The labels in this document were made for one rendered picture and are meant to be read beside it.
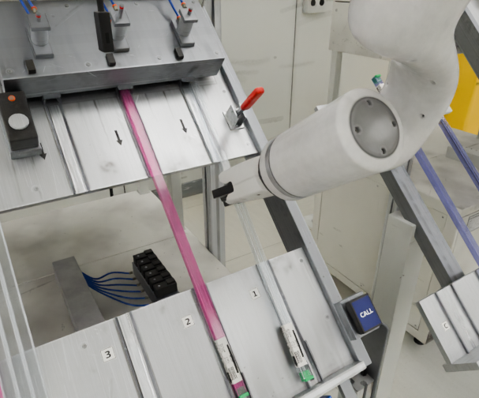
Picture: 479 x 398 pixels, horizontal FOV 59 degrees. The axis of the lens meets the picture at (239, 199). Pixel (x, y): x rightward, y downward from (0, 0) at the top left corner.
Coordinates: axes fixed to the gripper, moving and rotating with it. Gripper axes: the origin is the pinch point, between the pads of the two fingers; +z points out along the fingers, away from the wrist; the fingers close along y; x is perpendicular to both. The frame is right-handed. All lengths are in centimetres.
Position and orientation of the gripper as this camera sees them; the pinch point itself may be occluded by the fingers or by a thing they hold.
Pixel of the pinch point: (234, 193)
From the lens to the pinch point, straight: 68.1
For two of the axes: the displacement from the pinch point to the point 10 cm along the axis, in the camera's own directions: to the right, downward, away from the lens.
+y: -8.7, 1.9, -4.6
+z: -4.3, 1.9, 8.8
